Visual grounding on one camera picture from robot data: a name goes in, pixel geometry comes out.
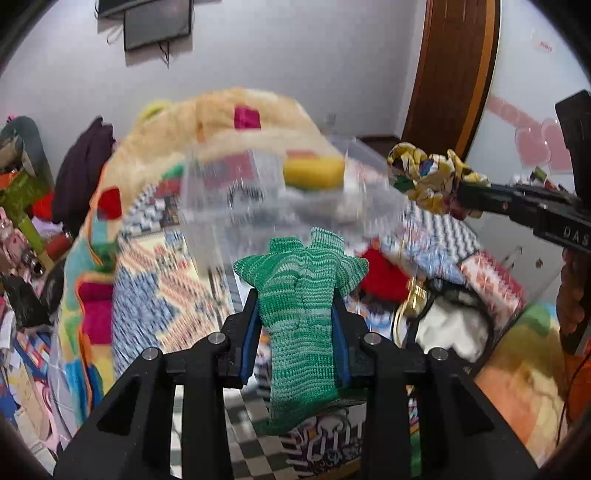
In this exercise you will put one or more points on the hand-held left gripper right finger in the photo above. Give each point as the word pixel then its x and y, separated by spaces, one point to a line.
pixel 339 341

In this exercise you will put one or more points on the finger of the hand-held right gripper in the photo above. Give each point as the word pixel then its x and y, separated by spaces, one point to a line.
pixel 512 201

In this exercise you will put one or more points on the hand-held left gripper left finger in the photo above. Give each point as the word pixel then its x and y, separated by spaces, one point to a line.
pixel 247 332

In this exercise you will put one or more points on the green knitted cloth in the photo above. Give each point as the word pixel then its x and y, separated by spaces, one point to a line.
pixel 300 318

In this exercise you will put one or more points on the yellow patterned fabric scrunchie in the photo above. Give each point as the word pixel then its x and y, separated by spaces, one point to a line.
pixel 427 175

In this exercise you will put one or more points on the clear plastic storage box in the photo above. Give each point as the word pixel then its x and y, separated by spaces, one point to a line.
pixel 286 203

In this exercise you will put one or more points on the person's right hand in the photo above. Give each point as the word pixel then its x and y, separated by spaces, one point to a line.
pixel 571 295

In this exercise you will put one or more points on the red cloth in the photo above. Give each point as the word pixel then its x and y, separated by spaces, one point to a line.
pixel 388 272

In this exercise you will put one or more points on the patterned zigzag bedsheet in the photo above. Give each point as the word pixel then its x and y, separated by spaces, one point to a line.
pixel 438 258

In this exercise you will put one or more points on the white cloth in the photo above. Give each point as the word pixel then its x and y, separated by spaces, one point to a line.
pixel 450 325

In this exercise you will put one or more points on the brown wooden door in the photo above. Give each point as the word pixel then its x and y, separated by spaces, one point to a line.
pixel 450 74

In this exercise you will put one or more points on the cream fuzzy patchwork blanket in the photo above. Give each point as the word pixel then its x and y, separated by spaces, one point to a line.
pixel 161 194

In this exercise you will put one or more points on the orange green fuzzy blanket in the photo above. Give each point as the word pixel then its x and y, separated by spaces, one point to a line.
pixel 521 364

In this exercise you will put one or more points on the yellow sponge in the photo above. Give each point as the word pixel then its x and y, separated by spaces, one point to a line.
pixel 314 171

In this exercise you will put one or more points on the dark maroon hanging garment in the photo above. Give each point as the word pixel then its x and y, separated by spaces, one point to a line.
pixel 83 175

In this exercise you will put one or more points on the wall-mounted black monitor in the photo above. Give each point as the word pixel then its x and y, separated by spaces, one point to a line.
pixel 154 21

